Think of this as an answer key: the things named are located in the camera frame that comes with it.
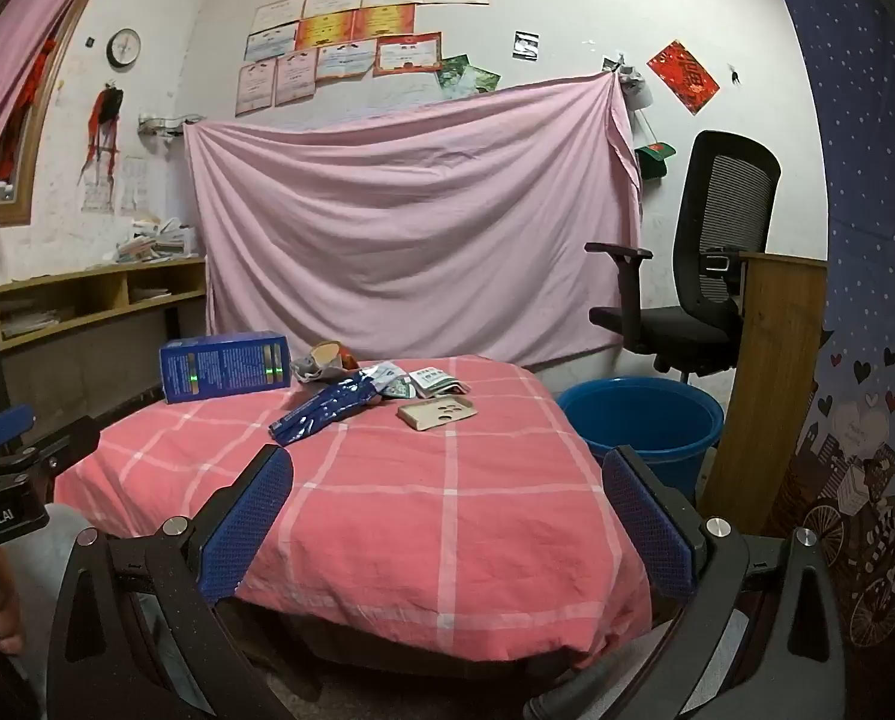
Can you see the blue cardboard box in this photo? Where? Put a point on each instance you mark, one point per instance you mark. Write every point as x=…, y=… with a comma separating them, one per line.
x=222, y=367

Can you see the wooden wall shelf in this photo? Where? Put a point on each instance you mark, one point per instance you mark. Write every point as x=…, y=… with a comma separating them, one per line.
x=95, y=315

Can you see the green and red hanging ornament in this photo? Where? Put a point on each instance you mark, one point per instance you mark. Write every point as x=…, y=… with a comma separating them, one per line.
x=654, y=157

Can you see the black and white photo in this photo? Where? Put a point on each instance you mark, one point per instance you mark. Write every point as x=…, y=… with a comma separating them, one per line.
x=528, y=46

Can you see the paper sheets on wall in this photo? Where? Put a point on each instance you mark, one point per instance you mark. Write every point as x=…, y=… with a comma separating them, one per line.
x=114, y=187

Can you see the pink window curtain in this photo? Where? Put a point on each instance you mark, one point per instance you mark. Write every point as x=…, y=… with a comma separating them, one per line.
x=12, y=52

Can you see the crumpled grey wrapper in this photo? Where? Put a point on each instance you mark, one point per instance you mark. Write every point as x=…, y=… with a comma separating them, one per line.
x=320, y=364

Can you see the blue snack packet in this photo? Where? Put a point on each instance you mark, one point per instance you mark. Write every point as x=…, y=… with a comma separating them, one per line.
x=324, y=405

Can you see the blue plastic bucket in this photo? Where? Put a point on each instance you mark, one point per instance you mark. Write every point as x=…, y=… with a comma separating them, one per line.
x=635, y=427

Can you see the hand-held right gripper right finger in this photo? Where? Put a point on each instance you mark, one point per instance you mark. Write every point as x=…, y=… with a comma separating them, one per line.
x=650, y=525

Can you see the person's left hand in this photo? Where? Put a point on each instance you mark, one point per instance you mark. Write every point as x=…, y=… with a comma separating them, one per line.
x=1, y=615

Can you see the wooden window frame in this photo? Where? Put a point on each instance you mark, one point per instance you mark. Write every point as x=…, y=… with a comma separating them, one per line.
x=39, y=135

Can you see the group of wall certificates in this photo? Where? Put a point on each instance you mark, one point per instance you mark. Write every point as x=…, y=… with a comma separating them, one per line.
x=327, y=30

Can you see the wooden desk panel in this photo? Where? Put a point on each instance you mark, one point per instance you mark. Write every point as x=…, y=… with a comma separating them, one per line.
x=777, y=360

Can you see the beige phone case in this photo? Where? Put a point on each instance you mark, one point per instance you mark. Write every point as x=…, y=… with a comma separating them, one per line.
x=436, y=412

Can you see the pink checked cloth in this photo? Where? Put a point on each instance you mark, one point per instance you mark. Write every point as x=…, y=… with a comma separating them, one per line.
x=432, y=510

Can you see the metal wall rack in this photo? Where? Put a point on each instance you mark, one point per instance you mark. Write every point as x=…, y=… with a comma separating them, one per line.
x=166, y=124

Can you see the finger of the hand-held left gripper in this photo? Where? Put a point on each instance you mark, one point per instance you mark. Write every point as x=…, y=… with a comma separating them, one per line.
x=1, y=425
x=61, y=441

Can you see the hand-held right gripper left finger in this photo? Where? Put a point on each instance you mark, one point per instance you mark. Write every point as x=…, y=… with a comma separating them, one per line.
x=249, y=517

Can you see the black office chair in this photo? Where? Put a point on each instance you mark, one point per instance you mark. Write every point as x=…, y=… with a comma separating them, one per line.
x=687, y=322

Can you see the red paper poster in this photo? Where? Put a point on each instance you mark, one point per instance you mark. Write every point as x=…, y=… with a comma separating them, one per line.
x=684, y=77

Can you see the red hanging tassel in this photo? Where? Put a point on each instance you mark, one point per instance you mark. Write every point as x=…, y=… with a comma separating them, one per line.
x=105, y=124

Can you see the pink hanging sheet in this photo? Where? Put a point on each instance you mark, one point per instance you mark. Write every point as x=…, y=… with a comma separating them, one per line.
x=417, y=225

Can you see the pile of papers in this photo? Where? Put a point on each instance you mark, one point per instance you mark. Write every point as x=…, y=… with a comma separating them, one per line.
x=155, y=244

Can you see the white wall fixture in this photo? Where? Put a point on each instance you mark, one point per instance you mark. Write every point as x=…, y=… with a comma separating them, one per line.
x=633, y=86

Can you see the white and green sachet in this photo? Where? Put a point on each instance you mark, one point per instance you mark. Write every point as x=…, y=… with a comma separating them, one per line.
x=436, y=381
x=391, y=381

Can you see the round wall clock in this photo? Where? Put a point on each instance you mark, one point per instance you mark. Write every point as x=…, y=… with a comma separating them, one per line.
x=123, y=48

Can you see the green landscape photo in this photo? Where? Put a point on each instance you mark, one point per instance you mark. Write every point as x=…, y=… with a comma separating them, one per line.
x=483, y=79
x=450, y=76

